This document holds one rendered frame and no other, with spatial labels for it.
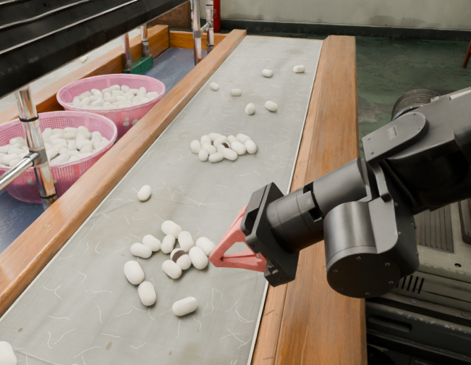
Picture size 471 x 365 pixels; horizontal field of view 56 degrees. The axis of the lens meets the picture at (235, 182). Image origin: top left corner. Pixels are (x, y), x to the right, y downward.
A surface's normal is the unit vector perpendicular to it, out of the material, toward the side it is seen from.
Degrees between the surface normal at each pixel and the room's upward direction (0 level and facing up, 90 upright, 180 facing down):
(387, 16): 88
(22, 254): 0
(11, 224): 0
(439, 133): 41
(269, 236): 51
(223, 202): 0
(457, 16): 89
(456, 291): 90
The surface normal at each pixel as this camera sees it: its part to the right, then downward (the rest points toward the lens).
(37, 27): 0.68, -0.59
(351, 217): -0.29, -0.75
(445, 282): -0.35, 0.48
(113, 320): 0.01, -0.85
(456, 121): -0.66, -0.58
